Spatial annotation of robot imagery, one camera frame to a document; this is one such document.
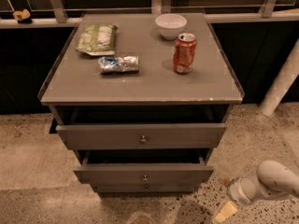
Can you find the yellow sponge on ledge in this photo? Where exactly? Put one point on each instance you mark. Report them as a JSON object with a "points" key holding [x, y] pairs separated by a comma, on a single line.
{"points": [[22, 16]]}

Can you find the blue silver snack bag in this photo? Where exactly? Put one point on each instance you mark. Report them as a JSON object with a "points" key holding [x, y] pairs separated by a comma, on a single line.
{"points": [[122, 64]]}

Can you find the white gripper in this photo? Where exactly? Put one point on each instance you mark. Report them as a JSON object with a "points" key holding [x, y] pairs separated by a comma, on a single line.
{"points": [[234, 190]]}

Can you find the grey drawer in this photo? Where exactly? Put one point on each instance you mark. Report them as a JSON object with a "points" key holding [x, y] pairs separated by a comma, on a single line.
{"points": [[145, 188], [143, 173], [141, 136]]}

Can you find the white ceramic bowl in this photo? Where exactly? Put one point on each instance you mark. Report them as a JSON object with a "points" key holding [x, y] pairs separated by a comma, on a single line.
{"points": [[170, 25]]}

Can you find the metal window railing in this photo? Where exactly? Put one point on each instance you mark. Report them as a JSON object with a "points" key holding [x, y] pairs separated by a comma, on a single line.
{"points": [[70, 13]]}

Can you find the grey bottom drawer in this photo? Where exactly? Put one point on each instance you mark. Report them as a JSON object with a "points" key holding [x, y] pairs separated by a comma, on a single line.
{"points": [[145, 188]]}

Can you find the orange soda can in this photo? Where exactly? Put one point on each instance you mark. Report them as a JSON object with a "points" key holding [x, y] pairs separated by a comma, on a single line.
{"points": [[183, 58]]}

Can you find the grey drawer cabinet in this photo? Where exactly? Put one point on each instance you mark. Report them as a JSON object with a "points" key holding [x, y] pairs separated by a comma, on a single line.
{"points": [[77, 93]]}

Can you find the grey top drawer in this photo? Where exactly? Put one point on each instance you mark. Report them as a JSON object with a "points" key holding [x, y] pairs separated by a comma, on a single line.
{"points": [[141, 136]]}

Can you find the green chip bag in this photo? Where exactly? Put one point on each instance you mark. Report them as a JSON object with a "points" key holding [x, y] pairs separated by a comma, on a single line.
{"points": [[98, 39]]}

